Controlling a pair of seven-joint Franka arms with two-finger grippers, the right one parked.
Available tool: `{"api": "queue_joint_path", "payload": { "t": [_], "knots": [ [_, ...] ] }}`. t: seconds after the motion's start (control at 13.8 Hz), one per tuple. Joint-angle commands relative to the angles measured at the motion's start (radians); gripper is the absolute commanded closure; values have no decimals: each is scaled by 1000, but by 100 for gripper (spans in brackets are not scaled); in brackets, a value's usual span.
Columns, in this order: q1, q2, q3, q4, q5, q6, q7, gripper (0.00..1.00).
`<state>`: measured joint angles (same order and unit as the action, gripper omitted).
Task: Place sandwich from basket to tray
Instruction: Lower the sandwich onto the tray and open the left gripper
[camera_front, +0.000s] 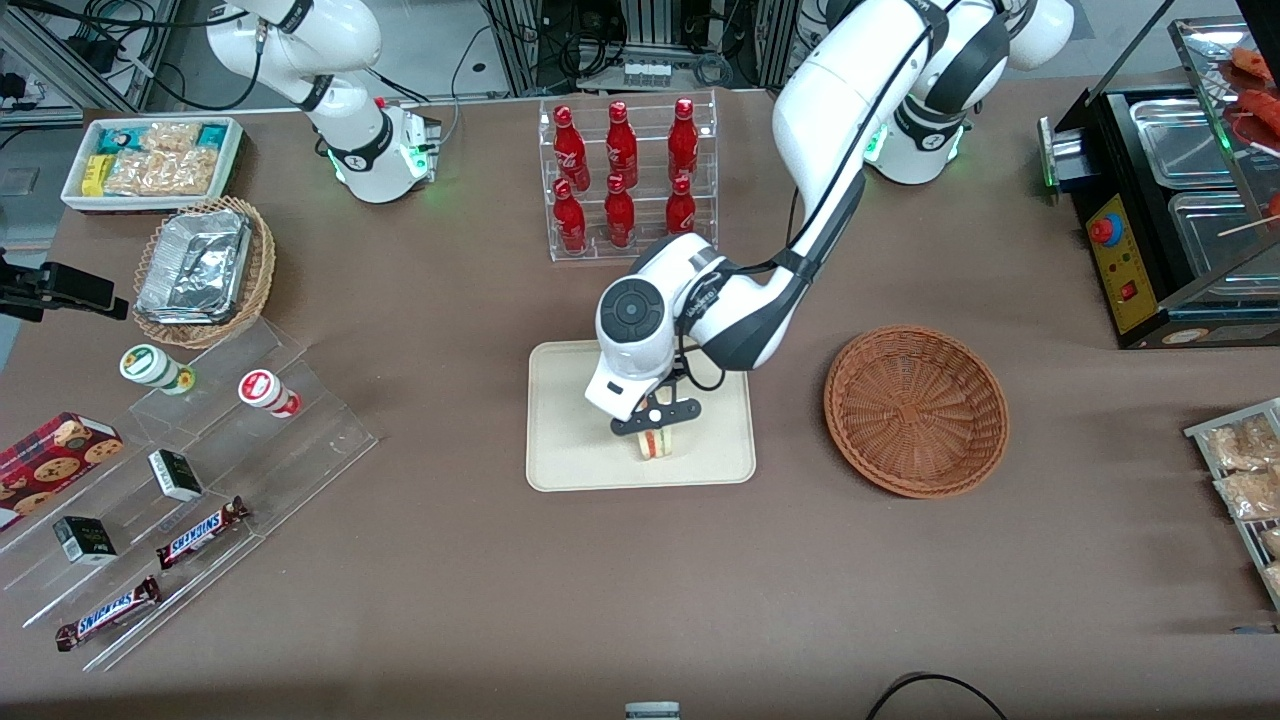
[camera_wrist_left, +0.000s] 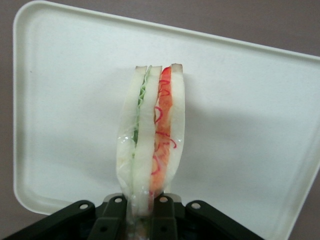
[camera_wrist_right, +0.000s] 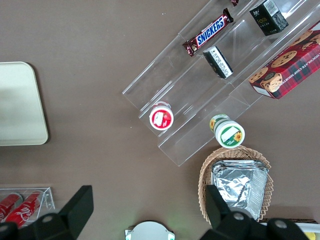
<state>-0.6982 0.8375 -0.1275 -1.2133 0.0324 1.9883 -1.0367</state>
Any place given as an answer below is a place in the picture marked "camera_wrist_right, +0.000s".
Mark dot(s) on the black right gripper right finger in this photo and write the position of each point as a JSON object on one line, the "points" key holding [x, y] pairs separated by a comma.
{"points": [[220, 212]]}

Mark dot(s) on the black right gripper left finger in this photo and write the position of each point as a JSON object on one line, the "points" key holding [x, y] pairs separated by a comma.
{"points": [[75, 212]]}

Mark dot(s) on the foil wrapped sandwich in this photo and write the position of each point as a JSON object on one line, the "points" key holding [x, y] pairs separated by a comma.
{"points": [[235, 185]]}

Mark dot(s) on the woven wicker basket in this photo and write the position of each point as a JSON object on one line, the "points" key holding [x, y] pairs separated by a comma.
{"points": [[207, 170]]}

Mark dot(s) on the cream plastic tray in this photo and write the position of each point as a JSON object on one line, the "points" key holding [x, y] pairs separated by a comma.
{"points": [[20, 105]]}

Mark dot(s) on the clear acrylic can holder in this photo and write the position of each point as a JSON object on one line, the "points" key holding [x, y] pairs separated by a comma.
{"points": [[46, 197]]}

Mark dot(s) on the red cola can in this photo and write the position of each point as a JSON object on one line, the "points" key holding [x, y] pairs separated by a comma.
{"points": [[6, 206], [23, 208]]}

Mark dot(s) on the white round device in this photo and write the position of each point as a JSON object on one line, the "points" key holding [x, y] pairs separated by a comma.
{"points": [[149, 231]]}

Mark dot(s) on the green sunflower yogurt cup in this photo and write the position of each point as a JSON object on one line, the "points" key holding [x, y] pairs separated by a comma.
{"points": [[228, 133]]}

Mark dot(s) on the yellow object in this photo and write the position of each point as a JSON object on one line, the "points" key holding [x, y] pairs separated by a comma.
{"points": [[313, 235]]}

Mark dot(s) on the clear acrylic tiered display shelf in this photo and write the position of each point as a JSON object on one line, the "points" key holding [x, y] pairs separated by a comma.
{"points": [[200, 105]]}

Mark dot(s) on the red strawberry yogurt cup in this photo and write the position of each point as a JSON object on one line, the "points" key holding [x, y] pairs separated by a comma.
{"points": [[161, 118]]}

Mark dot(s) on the small black box white label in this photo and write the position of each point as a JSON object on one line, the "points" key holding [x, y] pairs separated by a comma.
{"points": [[218, 62]]}

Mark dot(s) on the red tartan cookie box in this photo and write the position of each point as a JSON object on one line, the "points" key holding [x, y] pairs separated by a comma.
{"points": [[287, 65]]}

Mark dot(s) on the Snickers chocolate bar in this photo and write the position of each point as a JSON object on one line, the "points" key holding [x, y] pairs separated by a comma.
{"points": [[208, 32]]}

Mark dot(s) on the black carton box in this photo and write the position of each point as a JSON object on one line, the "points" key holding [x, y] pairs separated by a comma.
{"points": [[268, 17]]}

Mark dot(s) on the brown candy bar wrapper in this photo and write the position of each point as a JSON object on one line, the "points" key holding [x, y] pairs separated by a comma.
{"points": [[235, 2]]}

